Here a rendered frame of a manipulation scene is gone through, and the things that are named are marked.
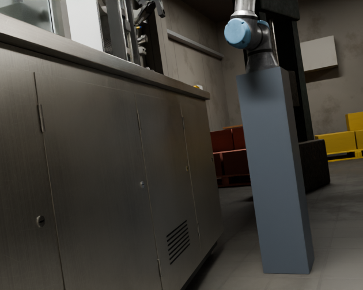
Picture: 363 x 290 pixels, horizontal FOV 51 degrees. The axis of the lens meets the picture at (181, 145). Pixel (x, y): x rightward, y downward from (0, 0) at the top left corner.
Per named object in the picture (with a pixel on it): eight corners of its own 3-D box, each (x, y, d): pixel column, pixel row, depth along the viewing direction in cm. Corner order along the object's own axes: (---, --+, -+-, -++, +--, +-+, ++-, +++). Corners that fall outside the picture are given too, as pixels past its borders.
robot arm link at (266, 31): (277, 50, 178) (273, 21, 178) (264, 46, 168) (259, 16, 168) (254, 56, 186) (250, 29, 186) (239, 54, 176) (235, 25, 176)
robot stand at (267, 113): (314, 259, 182) (288, 71, 182) (309, 274, 164) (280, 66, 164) (272, 258, 191) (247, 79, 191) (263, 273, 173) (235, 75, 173)
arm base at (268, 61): (282, 71, 181) (279, 50, 181) (275, 68, 167) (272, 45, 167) (250, 78, 188) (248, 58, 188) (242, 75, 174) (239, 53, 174)
